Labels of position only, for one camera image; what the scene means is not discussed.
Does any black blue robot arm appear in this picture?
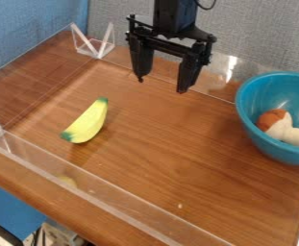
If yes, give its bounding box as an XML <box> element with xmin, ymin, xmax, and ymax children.
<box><xmin>126</xmin><ymin>0</ymin><xmax>217</xmax><ymax>93</ymax></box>

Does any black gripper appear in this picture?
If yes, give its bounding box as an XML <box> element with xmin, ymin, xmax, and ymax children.
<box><xmin>126</xmin><ymin>14</ymin><xmax>217</xmax><ymax>93</ymax></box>

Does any plush mushroom toy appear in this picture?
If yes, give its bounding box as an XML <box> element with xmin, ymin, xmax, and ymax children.
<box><xmin>256</xmin><ymin>109</ymin><xmax>299</xmax><ymax>147</ymax></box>

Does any clear acrylic back barrier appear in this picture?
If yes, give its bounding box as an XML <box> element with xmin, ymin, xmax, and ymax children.
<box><xmin>99</xmin><ymin>44</ymin><xmax>285</xmax><ymax>104</ymax></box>

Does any clear acrylic barrier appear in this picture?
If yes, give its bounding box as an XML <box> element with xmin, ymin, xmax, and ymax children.
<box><xmin>99</xmin><ymin>44</ymin><xmax>285</xmax><ymax>104</ymax></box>
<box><xmin>0</xmin><ymin>131</ymin><xmax>232</xmax><ymax>246</ymax></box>

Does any clear acrylic front barrier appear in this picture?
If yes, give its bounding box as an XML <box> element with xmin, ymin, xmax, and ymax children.
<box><xmin>0</xmin><ymin>131</ymin><xmax>232</xmax><ymax>246</ymax></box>

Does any clear acrylic corner bracket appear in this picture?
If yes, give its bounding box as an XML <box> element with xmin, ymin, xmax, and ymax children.
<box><xmin>71</xmin><ymin>23</ymin><xmax>117</xmax><ymax>60</ymax></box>

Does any yellow toy banana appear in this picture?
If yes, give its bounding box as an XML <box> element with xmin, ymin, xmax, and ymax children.
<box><xmin>61</xmin><ymin>97</ymin><xmax>109</xmax><ymax>143</ymax></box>

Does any blue plastic bowl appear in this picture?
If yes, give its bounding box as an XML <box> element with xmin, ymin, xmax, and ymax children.
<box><xmin>236</xmin><ymin>71</ymin><xmax>299</xmax><ymax>165</ymax></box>

